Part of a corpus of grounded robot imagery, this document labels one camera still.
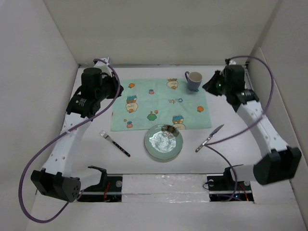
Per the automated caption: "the blue-grey ceramic mug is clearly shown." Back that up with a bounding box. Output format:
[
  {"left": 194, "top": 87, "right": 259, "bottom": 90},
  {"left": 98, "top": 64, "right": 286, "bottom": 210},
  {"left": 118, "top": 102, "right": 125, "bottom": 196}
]
[{"left": 185, "top": 71, "right": 203, "bottom": 92}]

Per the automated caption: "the green cartoon cloth placemat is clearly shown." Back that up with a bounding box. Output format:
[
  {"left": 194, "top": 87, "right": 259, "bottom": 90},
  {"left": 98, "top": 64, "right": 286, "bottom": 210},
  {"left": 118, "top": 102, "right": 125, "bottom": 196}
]
[{"left": 111, "top": 78, "right": 212, "bottom": 131}]

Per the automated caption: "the fork with black handle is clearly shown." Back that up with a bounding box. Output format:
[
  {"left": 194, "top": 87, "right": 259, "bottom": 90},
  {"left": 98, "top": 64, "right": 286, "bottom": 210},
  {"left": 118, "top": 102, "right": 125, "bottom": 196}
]
[{"left": 100, "top": 130, "right": 131, "bottom": 157}]

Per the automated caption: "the knife with patterned handle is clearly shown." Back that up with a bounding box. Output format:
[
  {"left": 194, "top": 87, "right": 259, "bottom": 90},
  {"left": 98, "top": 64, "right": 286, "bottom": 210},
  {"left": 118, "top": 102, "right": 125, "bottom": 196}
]
[{"left": 195, "top": 124, "right": 224, "bottom": 153}]

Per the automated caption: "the green floral ceramic plate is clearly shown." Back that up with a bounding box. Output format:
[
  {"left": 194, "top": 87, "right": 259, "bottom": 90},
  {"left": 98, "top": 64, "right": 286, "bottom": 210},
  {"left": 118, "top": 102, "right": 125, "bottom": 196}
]
[{"left": 144, "top": 124, "right": 183, "bottom": 162}]

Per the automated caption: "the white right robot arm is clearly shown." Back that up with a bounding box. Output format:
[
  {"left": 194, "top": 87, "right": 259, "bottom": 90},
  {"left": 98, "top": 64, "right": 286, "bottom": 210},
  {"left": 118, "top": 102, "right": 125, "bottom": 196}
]
[{"left": 203, "top": 65, "right": 302, "bottom": 190}]

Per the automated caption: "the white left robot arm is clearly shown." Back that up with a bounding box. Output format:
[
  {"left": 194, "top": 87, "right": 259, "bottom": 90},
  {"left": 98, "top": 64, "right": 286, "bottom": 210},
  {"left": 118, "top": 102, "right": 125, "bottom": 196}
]
[{"left": 31, "top": 66, "right": 123, "bottom": 202}]

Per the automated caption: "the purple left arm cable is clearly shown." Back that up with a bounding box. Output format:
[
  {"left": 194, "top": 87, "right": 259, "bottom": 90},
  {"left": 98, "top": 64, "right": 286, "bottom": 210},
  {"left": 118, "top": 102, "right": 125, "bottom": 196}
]
[{"left": 18, "top": 58, "right": 121, "bottom": 223}]

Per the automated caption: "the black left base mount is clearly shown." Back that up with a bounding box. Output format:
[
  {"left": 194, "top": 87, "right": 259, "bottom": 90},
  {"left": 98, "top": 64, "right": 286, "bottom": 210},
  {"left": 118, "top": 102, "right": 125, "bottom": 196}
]
[{"left": 77, "top": 175, "right": 123, "bottom": 203}]

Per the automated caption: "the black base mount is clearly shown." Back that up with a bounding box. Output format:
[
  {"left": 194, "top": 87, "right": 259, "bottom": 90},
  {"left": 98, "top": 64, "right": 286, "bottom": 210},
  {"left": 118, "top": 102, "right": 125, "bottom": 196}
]
[
  {"left": 77, "top": 175, "right": 123, "bottom": 203},
  {"left": 202, "top": 176, "right": 254, "bottom": 202}
]

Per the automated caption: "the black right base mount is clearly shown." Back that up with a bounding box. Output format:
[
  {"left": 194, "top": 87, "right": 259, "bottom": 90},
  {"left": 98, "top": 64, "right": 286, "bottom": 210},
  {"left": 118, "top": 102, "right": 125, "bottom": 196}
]
[{"left": 202, "top": 176, "right": 254, "bottom": 202}]

